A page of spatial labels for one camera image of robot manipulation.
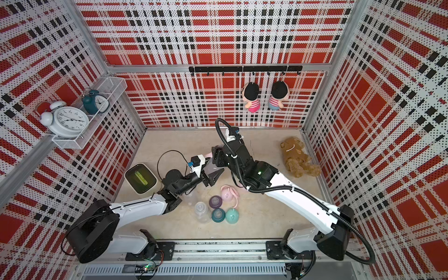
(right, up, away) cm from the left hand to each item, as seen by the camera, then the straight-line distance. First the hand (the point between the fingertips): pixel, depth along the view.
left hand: (220, 161), depth 75 cm
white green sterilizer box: (-43, -11, +15) cm, 47 cm away
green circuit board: (-29, -43, -6) cm, 52 cm away
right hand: (+1, +5, -7) cm, 8 cm away
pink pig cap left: (+2, -17, +11) cm, 21 cm away
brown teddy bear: (+40, -2, +18) cm, 44 cm away
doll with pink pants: (+15, +36, +21) cm, 44 cm away
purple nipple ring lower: (-3, -22, +11) cm, 25 cm away
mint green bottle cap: (+5, -26, +4) cm, 27 cm away
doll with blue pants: (+31, +37, +18) cm, 51 cm away
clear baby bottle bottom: (-8, -21, -3) cm, 23 cm away
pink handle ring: (+6, -17, +13) cm, 22 cm away
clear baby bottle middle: (-16, -20, +9) cm, 28 cm away
